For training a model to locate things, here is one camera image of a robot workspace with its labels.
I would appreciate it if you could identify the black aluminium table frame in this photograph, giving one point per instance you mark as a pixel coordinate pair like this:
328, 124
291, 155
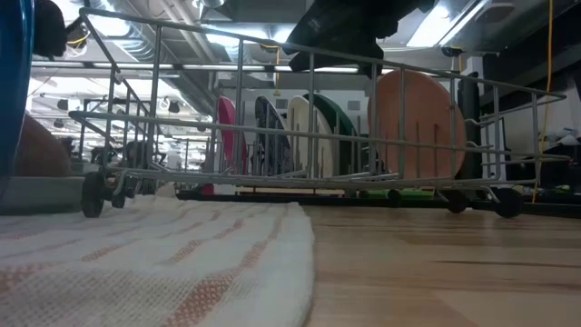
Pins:
318, 198

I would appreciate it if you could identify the white striped dish towel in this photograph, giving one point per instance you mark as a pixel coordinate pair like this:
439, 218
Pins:
136, 272

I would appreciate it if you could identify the ceiling light strip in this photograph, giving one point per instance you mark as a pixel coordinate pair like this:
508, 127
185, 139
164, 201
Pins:
204, 67

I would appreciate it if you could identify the off-white shallow bowl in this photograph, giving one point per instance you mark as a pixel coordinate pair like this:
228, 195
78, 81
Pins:
302, 118

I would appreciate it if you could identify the blue dish soap bottle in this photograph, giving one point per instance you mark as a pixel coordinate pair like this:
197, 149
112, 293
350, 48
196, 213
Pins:
16, 91

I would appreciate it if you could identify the dark green plate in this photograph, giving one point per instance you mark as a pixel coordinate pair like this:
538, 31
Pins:
340, 122

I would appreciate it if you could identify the magenta pink plate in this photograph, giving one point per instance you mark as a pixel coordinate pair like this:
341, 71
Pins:
227, 131

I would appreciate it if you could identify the black frame post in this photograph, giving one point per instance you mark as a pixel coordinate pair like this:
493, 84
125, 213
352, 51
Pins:
469, 100

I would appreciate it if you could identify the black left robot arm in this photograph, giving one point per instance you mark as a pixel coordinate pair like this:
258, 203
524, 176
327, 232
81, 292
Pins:
50, 27

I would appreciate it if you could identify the peach plate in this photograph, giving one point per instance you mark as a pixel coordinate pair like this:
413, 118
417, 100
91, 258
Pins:
426, 118

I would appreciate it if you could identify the blue patterned plate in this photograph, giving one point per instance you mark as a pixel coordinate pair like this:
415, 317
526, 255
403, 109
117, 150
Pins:
268, 118

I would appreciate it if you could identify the brown plate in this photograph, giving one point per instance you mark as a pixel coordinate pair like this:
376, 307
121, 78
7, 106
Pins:
41, 154

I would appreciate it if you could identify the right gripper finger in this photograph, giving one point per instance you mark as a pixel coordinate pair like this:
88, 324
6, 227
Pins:
340, 61

